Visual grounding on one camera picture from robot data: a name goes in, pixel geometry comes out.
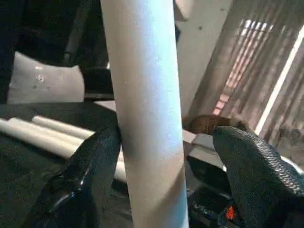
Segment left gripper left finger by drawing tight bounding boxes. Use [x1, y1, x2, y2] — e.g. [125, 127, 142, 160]
[20, 125, 122, 228]

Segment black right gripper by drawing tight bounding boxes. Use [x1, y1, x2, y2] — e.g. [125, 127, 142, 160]
[187, 157, 239, 228]

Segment white plastic bag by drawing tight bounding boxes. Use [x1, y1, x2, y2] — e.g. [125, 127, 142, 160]
[7, 51, 86, 105]

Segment white flat board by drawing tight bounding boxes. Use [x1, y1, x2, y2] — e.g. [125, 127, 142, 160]
[85, 100, 117, 114]

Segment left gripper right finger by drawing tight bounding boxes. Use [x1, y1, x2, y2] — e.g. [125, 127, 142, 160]
[211, 125, 304, 228]

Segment vertical window blinds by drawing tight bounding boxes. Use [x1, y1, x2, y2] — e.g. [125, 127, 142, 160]
[190, 0, 304, 162]

